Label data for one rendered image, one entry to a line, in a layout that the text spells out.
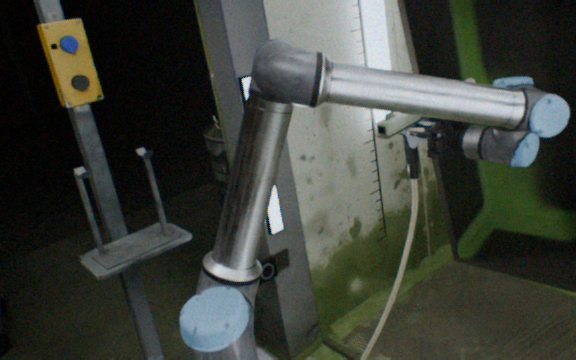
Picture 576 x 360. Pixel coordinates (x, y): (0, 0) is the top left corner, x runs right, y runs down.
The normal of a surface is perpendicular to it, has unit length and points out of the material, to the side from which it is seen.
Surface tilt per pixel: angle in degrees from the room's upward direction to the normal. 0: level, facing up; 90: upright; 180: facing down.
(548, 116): 91
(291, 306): 90
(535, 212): 102
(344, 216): 90
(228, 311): 5
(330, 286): 90
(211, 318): 5
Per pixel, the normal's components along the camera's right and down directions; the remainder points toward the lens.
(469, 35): -0.61, 0.51
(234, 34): 0.67, 0.14
